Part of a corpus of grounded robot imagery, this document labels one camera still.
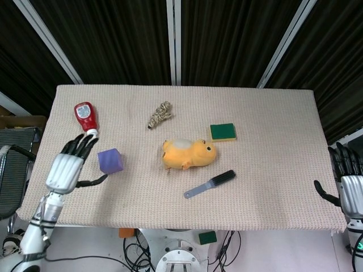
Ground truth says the right black-silver robot hand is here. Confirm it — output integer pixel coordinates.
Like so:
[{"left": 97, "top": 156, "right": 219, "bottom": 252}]
[{"left": 313, "top": 141, "right": 363, "bottom": 219}]

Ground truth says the left black-silver robot hand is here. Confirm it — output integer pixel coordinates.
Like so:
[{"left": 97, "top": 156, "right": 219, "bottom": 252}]
[{"left": 45, "top": 133, "right": 109, "bottom": 195}]

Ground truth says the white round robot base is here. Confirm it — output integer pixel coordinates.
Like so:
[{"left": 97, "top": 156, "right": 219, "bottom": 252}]
[{"left": 138, "top": 228, "right": 218, "bottom": 272}]

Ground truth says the yellow plush toy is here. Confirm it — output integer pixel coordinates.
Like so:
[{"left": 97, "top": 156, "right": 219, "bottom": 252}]
[{"left": 161, "top": 137, "right": 218, "bottom": 172}]

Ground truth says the purple cube block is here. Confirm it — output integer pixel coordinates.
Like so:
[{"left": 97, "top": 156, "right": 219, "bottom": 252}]
[{"left": 97, "top": 147, "right": 126, "bottom": 175}]

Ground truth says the black mesh office chair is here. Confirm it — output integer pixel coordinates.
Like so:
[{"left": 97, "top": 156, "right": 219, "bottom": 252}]
[{"left": 0, "top": 127, "right": 41, "bottom": 236}]

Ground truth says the red ketchup bottle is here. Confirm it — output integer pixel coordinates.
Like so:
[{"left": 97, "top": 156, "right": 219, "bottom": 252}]
[{"left": 74, "top": 101, "right": 99, "bottom": 137}]

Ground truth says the brown cardboard box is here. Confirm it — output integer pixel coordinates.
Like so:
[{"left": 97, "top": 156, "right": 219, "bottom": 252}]
[{"left": 0, "top": 104, "right": 48, "bottom": 130}]

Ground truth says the orange block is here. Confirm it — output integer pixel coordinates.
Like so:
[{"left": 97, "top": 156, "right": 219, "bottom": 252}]
[{"left": 118, "top": 227, "right": 136, "bottom": 239}]

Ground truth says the black and white shoe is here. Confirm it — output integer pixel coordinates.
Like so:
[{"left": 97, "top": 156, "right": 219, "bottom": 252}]
[{"left": 0, "top": 228, "right": 27, "bottom": 257}]

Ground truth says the pink waffle-weave tablecloth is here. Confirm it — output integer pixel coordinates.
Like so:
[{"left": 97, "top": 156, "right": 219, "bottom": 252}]
[{"left": 17, "top": 84, "right": 348, "bottom": 236}]

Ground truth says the grey brush with black bristles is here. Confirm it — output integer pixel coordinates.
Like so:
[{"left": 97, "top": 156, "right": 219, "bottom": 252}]
[{"left": 183, "top": 169, "right": 237, "bottom": 199}]

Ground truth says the green and yellow sponge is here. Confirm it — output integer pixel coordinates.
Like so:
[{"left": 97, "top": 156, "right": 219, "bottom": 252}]
[{"left": 209, "top": 122, "right": 238, "bottom": 143}]

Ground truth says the dark pleated curtain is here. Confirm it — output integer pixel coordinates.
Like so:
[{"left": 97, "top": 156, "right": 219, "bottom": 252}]
[{"left": 0, "top": 0, "right": 363, "bottom": 145}]

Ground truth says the small green sponge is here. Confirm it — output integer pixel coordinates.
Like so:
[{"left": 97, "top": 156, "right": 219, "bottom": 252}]
[{"left": 198, "top": 230, "right": 218, "bottom": 246}]

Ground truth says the black cable bundle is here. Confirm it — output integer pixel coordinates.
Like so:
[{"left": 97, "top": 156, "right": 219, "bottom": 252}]
[
  {"left": 209, "top": 230, "right": 245, "bottom": 272},
  {"left": 121, "top": 228, "right": 160, "bottom": 272}
]

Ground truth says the braided rope knot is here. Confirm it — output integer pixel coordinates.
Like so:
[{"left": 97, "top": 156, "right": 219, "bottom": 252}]
[{"left": 146, "top": 102, "right": 175, "bottom": 130}]

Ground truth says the white metal frame post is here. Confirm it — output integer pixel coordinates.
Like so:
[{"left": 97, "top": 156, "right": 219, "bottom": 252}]
[
  {"left": 19, "top": 0, "right": 85, "bottom": 85},
  {"left": 256, "top": 0, "right": 319, "bottom": 89},
  {"left": 166, "top": 0, "right": 183, "bottom": 86}
]

